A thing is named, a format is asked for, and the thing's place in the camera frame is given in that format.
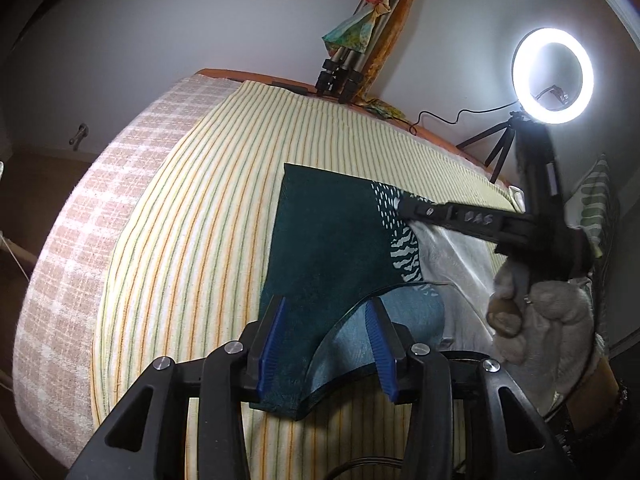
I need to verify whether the green striped white cloth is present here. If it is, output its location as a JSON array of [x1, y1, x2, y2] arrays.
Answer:
[[580, 155, 623, 261]]

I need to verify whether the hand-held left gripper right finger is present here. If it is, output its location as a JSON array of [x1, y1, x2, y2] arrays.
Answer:
[[364, 299, 571, 480]]

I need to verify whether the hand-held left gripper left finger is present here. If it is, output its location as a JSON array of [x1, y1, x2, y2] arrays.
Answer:
[[65, 295, 290, 480]]

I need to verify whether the yellow striped bed sheet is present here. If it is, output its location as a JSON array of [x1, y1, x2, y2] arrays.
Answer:
[[92, 80, 523, 480]]

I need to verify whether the orange patterned cloth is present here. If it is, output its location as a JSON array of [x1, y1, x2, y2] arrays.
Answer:
[[357, 0, 423, 121]]

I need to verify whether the white ring light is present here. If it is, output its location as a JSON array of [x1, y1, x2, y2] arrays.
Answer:
[[510, 27, 595, 125]]

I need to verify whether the green white tree print shirt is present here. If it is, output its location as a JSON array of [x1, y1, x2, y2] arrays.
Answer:
[[248, 162, 506, 421]]

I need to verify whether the person's right hand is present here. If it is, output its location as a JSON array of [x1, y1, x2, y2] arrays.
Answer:
[[486, 259, 598, 396]]

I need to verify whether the black ring light tripod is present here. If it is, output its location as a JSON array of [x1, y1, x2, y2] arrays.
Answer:
[[457, 112, 526, 183]]

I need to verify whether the folded silver tripod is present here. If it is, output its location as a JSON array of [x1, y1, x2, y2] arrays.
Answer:
[[316, 0, 416, 103]]

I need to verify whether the ring light phone holder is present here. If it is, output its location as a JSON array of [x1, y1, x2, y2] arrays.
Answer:
[[532, 84, 568, 108]]

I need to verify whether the person's right forearm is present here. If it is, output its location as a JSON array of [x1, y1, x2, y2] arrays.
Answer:
[[542, 350, 626, 436]]

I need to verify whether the black power cable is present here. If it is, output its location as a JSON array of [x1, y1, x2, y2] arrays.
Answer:
[[410, 108, 521, 137]]

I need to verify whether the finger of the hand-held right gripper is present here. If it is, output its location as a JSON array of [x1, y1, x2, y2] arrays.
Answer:
[[394, 196, 524, 242]]

